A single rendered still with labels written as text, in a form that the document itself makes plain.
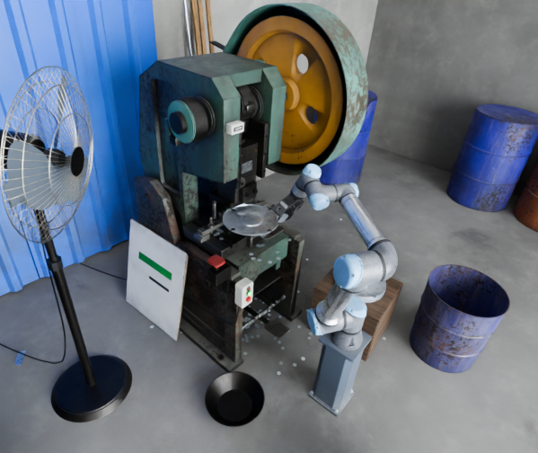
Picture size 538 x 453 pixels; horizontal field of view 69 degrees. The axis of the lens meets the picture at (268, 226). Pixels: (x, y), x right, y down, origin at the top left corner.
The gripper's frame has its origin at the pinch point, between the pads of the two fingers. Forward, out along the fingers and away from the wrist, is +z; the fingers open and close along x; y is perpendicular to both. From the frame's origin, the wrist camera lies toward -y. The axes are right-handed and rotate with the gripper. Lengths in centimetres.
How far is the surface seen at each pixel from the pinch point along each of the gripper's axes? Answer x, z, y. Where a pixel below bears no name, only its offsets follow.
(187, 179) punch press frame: 48, 12, -13
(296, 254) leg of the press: -13.9, 30.8, 21.9
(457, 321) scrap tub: -97, 6, 47
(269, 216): 8.7, 13.4, 10.7
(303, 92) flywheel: 38, -37, 39
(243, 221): 14.0, 15.0, -3.1
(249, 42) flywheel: 77, -39, 37
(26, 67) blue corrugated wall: 150, 16, -37
